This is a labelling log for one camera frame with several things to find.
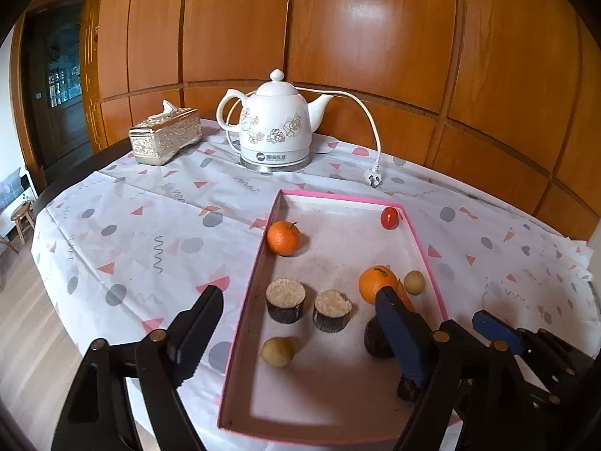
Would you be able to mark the small orange carrot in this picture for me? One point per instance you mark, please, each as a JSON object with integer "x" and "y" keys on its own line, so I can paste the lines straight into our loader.
{"x": 404, "y": 298}

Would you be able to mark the small yellow longan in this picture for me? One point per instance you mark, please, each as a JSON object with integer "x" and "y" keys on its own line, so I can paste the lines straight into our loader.
{"x": 278, "y": 351}
{"x": 415, "y": 282}

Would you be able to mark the small wooden stool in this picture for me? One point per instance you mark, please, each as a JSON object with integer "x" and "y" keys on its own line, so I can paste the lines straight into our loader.
{"x": 22, "y": 218}

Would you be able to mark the white floral ceramic kettle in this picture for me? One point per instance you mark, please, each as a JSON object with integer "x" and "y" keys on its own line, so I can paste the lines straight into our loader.
{"x": 274, "y": 117}

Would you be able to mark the white patterned tablecloth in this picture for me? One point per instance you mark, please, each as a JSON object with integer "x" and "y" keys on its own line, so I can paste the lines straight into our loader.
{"x": 141, "y": 225}

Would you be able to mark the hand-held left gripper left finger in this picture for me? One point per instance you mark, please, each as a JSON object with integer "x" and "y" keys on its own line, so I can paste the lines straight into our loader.
{"x": 206, "y": 319}

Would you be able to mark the dark glass door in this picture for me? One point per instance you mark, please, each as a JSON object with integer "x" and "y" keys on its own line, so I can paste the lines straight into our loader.
{"x": 61, "y": 80}

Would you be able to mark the orange mandarin with stem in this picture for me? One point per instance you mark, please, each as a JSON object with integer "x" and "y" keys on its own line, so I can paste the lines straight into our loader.
{"x": 284, "y": 239}
{"x": 373, "y": 284}

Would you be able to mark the brown cupcake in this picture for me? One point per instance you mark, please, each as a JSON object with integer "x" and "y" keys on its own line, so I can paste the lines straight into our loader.
{"x": 285, "y": 300}
{"x": 332, "y": 311}

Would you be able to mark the pink rimmed white tray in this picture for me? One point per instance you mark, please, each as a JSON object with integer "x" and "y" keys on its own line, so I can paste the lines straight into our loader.
{"x": 338, "y": 253}

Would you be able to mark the silver kettle base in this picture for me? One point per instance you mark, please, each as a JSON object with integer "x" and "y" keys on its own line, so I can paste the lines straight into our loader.
{"x": 277, "y": 162}

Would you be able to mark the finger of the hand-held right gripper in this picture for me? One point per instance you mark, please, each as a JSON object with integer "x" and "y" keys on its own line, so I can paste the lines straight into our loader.
{"x": 497, "y": 331}
{"x": 563, "y": 394}

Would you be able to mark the silver embossed tissue box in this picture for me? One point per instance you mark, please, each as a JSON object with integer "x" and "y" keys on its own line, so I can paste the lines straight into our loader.
{"x": 164, "y": 138}

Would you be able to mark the red cherry tomato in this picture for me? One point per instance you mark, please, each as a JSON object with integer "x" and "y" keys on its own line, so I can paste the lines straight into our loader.
{"x": 388, "y": 217}

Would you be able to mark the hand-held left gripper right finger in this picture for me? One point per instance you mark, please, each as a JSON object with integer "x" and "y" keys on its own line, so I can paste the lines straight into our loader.
{"x": 399, "y": 333}

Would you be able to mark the white tissue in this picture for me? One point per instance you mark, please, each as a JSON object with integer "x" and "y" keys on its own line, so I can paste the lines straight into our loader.
{"x": 169, "y": 107}

